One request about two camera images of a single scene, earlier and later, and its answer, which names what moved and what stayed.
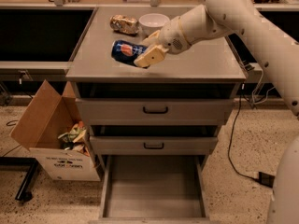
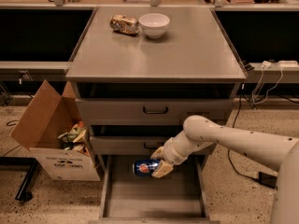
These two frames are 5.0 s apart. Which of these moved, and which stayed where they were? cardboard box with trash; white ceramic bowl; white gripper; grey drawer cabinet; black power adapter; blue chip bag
Moved: white gripper; blue chip bag
Stayed: black power adapter; white ceramic bowl; cardboard box with trash; grey drawer cabinet
